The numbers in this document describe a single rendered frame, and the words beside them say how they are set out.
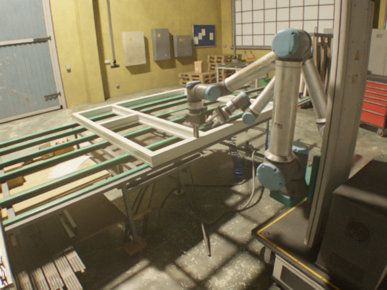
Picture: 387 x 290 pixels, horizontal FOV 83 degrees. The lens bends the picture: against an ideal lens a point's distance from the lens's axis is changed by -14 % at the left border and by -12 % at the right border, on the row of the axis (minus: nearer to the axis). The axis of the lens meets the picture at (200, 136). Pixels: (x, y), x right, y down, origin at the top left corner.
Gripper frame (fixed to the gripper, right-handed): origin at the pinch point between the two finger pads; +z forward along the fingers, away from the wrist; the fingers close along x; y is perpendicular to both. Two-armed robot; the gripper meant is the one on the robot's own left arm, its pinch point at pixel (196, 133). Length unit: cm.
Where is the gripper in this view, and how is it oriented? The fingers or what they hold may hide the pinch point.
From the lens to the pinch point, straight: 161.0
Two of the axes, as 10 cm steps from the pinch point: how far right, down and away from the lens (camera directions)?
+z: 0.4, 9.3, 3.6
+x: 7.0, 2.3, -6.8
